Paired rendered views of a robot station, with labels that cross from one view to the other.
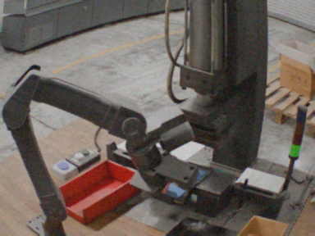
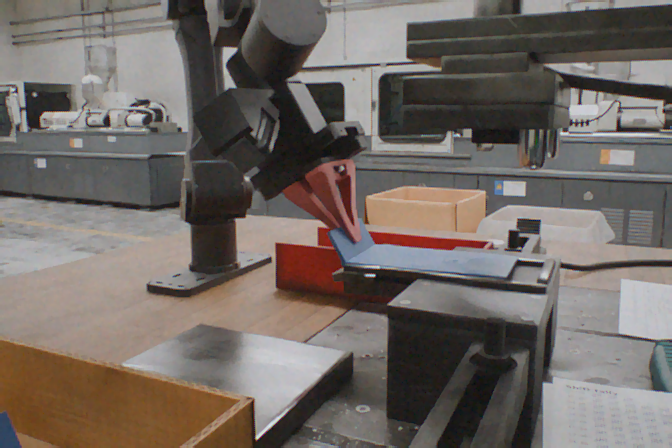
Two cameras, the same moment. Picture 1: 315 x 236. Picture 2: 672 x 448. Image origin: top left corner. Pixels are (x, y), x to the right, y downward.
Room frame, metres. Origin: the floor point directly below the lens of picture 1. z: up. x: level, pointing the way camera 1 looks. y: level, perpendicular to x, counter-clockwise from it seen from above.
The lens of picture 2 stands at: (0.77, -0.52, 1.11)
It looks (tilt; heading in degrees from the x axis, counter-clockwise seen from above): 9 degrees down; 81
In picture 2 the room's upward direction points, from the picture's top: straight up
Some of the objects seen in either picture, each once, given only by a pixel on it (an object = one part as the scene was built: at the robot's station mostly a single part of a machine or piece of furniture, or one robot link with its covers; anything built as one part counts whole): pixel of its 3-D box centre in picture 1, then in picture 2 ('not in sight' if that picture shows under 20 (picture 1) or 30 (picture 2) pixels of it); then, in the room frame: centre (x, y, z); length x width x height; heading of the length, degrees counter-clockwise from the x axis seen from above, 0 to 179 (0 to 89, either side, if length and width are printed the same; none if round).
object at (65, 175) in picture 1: (64, 174); not in sight; (1.04, 0.27, 0.90); 0.07 x 0.07 x 0.06; 56
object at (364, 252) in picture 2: (179, 178); (423, 245); (0.91, -0.06, 1.00); 0.15 x 0.07 x 0.03; 147
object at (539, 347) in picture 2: (194, 189); (485, 331); (0.95, -0.10, 0.94); 0.20 x 0.10 x 0.07; 56
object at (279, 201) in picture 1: (272, 203); not in sight; (0.84, -0.33, 0.95); 0.06 x 0.03 x 0.09; 56
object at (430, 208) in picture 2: not in sight; (424, 246); (1.66, 2.38, 0.43); 0.59 x 0.54 x 0.58; 53
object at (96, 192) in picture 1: (96, 192); (384, 264); (0.93, 0.15, 0.93); 0.25 x 0.12 x 0.06; 146
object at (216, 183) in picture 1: (196, 177); (487, 282); (0.95, -0.10, 0.98); 0.20 x 0.10 x 0.01; 56
